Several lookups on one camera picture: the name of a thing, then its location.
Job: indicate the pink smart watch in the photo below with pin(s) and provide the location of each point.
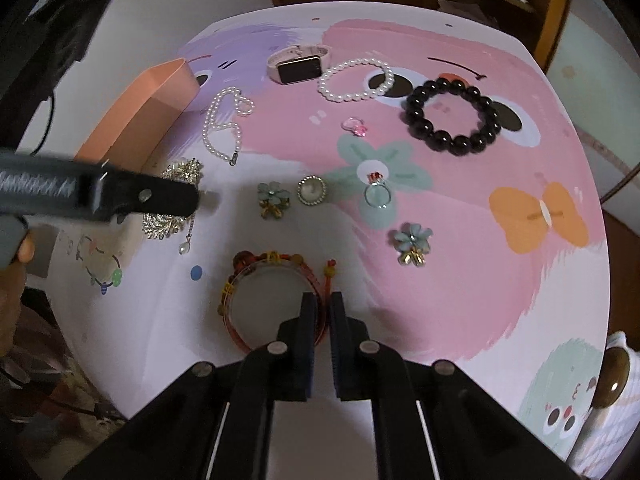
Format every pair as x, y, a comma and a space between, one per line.
299, 63

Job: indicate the left hand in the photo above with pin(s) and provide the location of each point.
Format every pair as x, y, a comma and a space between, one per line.
12, 285

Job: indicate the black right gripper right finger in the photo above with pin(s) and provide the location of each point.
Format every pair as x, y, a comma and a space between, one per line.
363, 368

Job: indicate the teal flower earring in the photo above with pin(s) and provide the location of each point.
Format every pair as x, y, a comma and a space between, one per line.
412, 242
273, 200

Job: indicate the pink plastic jewelry box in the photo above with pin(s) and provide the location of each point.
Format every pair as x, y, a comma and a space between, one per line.
134, 125

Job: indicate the colourful cartoon table mat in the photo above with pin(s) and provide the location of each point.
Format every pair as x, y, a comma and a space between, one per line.
471, 140

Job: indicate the gold leaf hair comb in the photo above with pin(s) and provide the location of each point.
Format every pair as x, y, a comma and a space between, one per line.
162, 226

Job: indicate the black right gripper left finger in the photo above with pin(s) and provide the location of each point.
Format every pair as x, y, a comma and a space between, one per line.
282, 370

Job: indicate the round pearl brooch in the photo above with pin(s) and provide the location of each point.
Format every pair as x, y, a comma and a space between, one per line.
311, 190

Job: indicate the silver ring red stone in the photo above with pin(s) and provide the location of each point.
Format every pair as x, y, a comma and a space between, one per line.
377, 194

